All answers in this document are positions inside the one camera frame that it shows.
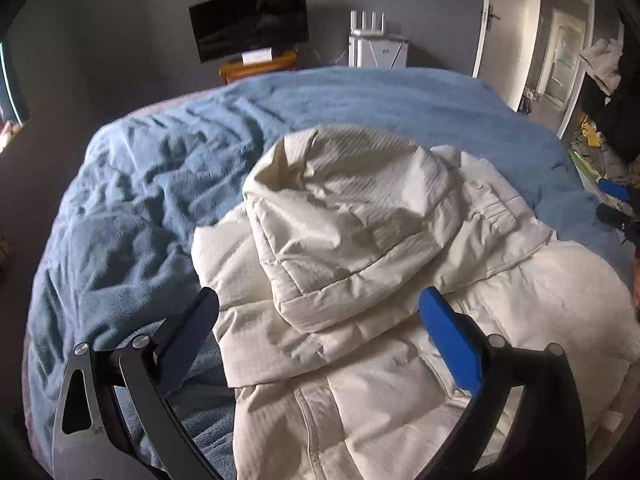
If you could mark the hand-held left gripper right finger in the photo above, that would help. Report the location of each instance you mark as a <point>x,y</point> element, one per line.
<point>450,340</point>

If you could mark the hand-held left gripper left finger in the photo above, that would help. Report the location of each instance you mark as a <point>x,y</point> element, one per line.
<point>187,330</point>

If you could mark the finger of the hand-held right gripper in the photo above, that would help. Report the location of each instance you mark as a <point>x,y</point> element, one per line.
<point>614,189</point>
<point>609,214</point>

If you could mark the cream hooded puffer jacket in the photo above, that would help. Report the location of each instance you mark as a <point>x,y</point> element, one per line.
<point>375,260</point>

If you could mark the pile of pale clothes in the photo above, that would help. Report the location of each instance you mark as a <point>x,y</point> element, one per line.
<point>602,65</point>

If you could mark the green and yellow clutter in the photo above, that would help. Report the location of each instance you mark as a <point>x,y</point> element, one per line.
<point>587,132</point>

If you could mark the blue fleece blanket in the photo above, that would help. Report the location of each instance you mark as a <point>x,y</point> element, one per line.
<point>150,185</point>

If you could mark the white door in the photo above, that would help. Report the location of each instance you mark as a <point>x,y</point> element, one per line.
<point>505,35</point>

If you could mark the wooden television stand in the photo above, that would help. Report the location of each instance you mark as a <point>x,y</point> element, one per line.
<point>260,71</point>

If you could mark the white cabinet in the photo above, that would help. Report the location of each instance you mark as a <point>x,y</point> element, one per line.
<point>377,52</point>

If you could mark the small white box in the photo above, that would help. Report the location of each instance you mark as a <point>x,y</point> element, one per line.
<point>257,56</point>

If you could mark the white router with antennas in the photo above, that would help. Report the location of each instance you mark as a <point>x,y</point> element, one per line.
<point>368,22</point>

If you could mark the teal curtain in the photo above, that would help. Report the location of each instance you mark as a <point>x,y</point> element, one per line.
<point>12,85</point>

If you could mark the black flat screen television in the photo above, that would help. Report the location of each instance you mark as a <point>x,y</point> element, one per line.
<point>250,22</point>

